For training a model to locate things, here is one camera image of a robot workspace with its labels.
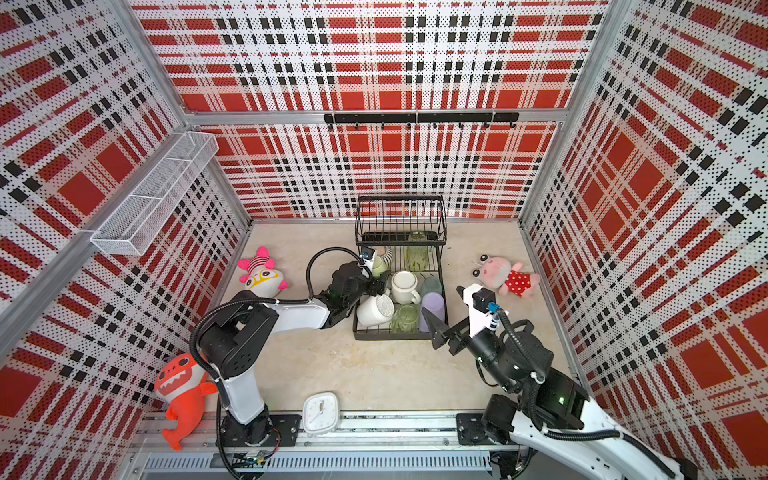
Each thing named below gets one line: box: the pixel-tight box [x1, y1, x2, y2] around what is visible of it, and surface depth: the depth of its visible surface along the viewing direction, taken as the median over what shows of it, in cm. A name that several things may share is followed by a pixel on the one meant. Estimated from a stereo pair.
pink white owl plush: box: [238, 246, 289, 299], surface depth 98 cm
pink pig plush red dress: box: [472, 254, 541, 298], surface depth 100 cm
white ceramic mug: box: [357, 294, 395, 327], surface depth 88 cm
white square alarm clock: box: [303, 391, 339, 438], surface depth 76 cm
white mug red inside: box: [391, 270, 421, 305], surface depth 93 cm
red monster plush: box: [155, 352, 217, 451], surface depth 76 cm
